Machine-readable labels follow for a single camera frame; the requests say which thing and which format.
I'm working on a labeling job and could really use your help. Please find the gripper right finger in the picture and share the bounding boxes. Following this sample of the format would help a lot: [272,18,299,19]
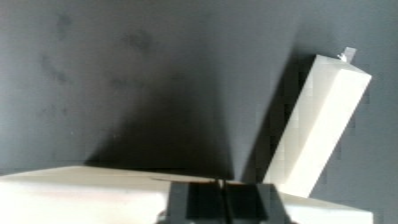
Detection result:
[224,184,292,224]

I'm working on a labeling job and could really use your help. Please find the white U-shaped frame fence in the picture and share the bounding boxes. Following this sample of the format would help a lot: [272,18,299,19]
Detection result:
[263,55,372,197]

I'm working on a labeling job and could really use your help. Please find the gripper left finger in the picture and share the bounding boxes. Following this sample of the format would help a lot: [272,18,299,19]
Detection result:
[168,182,226,224]

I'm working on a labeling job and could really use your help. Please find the white cabinet body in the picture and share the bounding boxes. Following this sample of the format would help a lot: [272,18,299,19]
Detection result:
[0,166,374,224]

